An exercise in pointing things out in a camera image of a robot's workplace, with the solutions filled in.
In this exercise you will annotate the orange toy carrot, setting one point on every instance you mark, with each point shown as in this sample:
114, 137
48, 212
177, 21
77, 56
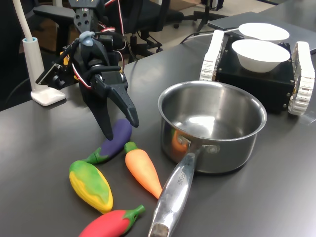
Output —
143, 168

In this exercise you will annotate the purple toy aubergine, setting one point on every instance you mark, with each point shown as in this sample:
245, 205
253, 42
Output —
118, 138

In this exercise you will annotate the pale grey putty lump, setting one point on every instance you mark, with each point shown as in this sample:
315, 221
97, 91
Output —
87, 38

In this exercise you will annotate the yellow green toy corn cob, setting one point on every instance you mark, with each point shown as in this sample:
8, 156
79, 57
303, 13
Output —
91, 185

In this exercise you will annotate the red toy chilli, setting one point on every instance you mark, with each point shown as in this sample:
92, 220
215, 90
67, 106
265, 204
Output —
108, 224

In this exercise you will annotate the tracked vehicle with white tracks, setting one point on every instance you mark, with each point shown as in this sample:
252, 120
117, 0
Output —
254, 84

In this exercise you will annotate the white bowl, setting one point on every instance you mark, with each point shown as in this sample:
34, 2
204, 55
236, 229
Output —
259, 55
264, 30

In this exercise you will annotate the black gripper camera board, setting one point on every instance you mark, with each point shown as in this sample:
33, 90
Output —
48, 75

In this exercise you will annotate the white post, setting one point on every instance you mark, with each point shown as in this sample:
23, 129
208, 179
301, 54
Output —
35, 64

